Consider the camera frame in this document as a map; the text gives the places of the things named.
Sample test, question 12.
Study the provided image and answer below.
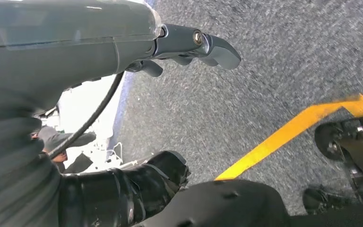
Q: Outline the person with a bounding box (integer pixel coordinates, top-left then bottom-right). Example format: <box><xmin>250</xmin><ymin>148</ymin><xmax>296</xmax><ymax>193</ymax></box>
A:
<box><xmin>31</xmin><ymin>125</ymin><xmax>97</xmax><ymax>175</ymax></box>

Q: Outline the yellow floor tape rectangle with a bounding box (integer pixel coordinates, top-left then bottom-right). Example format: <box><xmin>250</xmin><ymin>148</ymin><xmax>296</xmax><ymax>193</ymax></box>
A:
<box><xmin>214</xmin><ymin>93</ymin><xmax>363</xmax><ymax>182</ymax></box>

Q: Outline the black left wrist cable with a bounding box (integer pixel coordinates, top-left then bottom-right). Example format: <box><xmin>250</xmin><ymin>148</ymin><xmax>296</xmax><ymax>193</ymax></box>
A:
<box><xmin>47</xmin><ymin>71</ymin><xmax>125</xmax><ymax>159</ymax></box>

